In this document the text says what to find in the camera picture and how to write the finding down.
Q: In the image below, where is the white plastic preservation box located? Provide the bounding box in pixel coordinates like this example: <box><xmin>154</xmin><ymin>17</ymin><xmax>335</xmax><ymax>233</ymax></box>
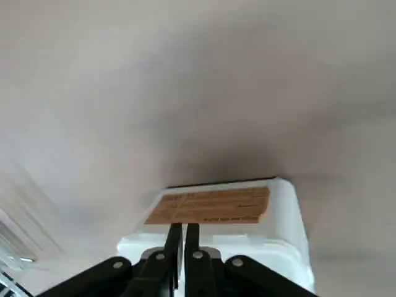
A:
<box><xmin>116</xmin><ymin>176</ymin><xmax>316</xmax><ymax>297</ymax></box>

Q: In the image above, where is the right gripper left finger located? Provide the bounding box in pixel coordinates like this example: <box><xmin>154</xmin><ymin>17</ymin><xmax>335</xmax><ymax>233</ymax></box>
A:
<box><xmin>37</xmin><ymin>222</ymin><xmax>183</xmax><ymax>297</ymax></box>

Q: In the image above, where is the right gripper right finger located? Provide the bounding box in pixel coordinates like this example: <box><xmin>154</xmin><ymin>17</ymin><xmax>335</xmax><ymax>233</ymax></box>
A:
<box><xmin>184</xmin><ymin>222</ymin><xmax>319</xmax><ymax>297</ymax></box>

